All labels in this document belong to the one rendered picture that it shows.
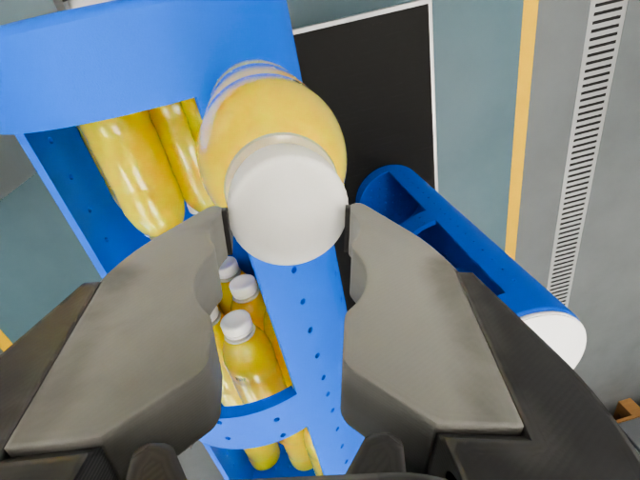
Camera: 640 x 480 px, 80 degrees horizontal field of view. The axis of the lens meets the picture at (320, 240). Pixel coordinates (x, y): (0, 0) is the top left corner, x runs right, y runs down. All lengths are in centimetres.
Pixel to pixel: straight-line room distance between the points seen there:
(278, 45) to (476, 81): 148
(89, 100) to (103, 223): 26
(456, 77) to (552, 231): 103
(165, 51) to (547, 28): 173
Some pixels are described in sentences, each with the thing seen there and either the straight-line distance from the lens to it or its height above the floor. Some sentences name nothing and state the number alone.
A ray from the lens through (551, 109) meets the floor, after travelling 203.
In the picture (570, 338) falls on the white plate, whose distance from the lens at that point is 98.
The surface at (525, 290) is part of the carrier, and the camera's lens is 92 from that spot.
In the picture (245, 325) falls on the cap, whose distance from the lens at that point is 50.
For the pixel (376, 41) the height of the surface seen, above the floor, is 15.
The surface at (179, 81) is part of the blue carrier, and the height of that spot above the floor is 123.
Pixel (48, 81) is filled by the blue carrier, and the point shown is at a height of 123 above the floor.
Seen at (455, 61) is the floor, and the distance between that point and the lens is 173.
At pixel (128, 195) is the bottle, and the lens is 45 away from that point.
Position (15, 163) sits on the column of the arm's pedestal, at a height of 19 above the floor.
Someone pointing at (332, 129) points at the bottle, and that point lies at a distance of 16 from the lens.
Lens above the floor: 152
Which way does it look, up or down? 58 degrees down
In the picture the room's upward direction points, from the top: 160 degrees clockwise
